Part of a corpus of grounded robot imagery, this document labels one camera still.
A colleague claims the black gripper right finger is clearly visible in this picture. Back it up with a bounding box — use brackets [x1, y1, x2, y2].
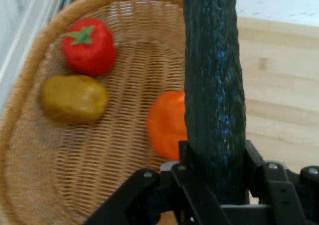
[243, 139, 319, 225]

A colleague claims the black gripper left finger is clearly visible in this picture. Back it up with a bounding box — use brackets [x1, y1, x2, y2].
[83, 140, 232, 225]

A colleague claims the dark green toy cucumber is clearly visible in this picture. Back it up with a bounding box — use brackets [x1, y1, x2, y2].
[181, 0, 247, 206]

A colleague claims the orange toy fruit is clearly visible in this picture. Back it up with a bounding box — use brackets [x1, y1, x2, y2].
[147, 90, 188, 161]

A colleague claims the light wooden board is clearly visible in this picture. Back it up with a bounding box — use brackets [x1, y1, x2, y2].
[235, 17, 319, 205]

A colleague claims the woven wicker basket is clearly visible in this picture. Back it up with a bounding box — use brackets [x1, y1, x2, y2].
[0, 0, 190, 225]

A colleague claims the brown toy potato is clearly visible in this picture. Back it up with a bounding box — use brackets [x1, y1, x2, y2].
[41, 74, 110, 125]

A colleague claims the red toy tomato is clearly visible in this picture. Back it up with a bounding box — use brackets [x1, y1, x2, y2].
[61, 17, 117, 77]

